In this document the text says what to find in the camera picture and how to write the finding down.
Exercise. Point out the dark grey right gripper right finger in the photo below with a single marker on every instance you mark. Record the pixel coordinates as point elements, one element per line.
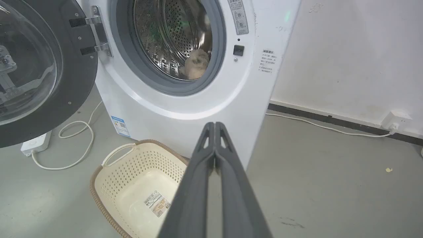
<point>239,201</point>

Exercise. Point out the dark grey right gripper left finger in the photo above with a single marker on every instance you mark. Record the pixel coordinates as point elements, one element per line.
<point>191,198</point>

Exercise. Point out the white front-load washing machine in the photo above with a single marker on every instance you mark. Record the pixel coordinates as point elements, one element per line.
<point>211,109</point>

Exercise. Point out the round black washing machine door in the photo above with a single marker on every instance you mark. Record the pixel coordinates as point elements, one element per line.
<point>43,72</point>

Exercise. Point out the cream perforated laundry basket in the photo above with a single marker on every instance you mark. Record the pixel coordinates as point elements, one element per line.
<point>138,188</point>

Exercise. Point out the beige cloth in drum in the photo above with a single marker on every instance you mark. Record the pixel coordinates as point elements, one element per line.
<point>195,64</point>

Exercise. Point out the white power strip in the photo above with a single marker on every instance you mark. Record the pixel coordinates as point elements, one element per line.
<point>36,143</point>

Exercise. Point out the white wall socket box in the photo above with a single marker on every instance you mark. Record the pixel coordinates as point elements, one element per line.
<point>396,121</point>

